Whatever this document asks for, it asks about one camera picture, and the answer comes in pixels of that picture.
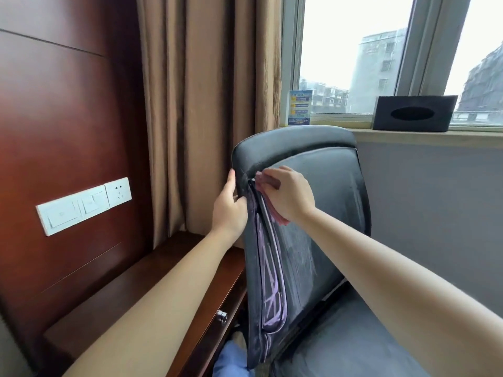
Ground person's left hand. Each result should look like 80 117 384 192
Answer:
211 168 249 244

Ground person's right hand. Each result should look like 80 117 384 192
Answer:
259 165 317 226

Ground pink cleaning cloth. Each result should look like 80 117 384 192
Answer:
254 170 291 226

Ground black leather chair backrest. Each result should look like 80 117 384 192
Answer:
231 125 372 370

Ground person's left forearm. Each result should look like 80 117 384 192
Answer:
62 231 236 377

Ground person's right forearm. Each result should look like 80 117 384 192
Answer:
302 209 503 377

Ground blue yellow notice card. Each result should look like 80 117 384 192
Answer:
288 89 314 126

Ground grey building roof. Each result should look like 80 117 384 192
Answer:
299 78 349 114

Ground beige curtain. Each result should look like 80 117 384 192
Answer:
136 0 283 250

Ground black tissue box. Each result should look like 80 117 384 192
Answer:
371 95 460 133

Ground brown wooden nightstand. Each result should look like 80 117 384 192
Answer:
43 230 248 377

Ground blue trousers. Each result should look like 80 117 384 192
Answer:
212 341 256 377

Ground beige window sill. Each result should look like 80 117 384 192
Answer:
281 123 503 150

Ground grey building with antenna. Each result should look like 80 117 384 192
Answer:
347 28 408 114

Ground tall grey apartment building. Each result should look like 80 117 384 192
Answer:
452 42 503 124

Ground white small wall switch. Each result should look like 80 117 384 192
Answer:
77 185 111 216

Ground white wide wall switch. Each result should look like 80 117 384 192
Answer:
35 194 84 237

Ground dark wooden wall panel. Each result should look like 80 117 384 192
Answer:
0 0 154 370

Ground grey window frame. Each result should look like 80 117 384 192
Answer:
279 0 503 132

